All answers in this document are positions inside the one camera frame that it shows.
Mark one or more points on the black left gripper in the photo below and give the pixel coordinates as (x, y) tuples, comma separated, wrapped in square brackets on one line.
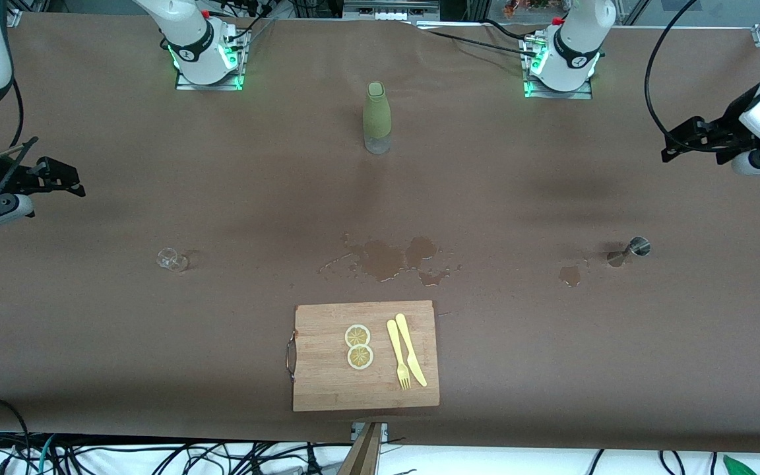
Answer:
[(726, 131)]

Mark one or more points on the steel jigger measuring cup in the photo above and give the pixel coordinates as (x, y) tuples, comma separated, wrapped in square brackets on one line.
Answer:
[(639, 247)]

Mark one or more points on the small clear glass cup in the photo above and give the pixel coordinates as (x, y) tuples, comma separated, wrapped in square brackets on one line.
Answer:
[(172, 260)]

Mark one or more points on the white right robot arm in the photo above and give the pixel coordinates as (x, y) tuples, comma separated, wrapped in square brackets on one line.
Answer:
[(192, 46)]

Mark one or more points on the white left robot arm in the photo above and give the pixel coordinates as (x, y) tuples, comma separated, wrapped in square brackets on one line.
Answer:
[(574, 53)]

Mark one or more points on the brown table cover sheet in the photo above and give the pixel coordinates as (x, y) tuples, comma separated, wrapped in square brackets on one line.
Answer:
[(156, 132)]

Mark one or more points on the small brown liquid puddle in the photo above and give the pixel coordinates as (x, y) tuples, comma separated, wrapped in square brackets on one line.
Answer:
[(570, 276)]

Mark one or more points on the green plastic leaf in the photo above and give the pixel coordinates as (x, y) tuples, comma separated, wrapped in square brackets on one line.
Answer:
[(739, 465)]

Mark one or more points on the green sleeved glass bottle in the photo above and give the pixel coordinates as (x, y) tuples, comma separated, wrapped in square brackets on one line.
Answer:
[(377, 115)]

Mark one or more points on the wooden cutting board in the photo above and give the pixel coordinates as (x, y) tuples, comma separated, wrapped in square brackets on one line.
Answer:
[(327, 382)]

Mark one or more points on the yellow lemon slice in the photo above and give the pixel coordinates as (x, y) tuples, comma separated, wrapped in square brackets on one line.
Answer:
[(359, 357), (357, 336)]

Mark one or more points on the white power strip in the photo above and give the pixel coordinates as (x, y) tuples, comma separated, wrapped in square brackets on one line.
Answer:
[(390, 13)]

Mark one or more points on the yellow plastic knife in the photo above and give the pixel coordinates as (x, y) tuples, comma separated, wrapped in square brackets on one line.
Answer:
[(410, 349)]

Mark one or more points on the yellow plastic fork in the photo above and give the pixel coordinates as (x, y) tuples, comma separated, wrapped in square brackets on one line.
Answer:
[(397, 353)]

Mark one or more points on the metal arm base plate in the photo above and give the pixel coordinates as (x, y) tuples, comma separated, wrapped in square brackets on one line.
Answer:
[(558, 95), (208, 86)]

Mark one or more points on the small metal bracket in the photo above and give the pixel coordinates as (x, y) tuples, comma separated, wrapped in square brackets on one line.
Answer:
[(384, 430)]

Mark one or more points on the wooden camera post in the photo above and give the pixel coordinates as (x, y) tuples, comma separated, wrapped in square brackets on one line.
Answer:
[(361, 458)]

